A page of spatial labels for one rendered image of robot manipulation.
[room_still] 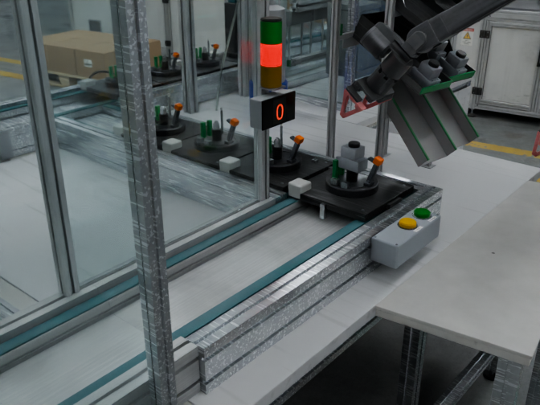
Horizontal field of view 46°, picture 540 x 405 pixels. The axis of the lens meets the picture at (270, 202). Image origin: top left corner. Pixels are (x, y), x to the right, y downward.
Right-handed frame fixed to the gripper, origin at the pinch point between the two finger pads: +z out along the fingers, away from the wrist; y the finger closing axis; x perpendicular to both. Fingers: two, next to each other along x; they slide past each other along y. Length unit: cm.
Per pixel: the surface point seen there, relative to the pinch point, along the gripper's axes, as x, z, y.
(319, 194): 11.2, 18.0, 9.6
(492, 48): -58, 119, -385
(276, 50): -17.3, -7.4, 20.5
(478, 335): 58, -6, 24
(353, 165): 10.5, 8.9, 2.4
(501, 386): 69, -1, 22
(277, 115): -7.3, 4.2, 20.1
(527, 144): 22, 131, -345
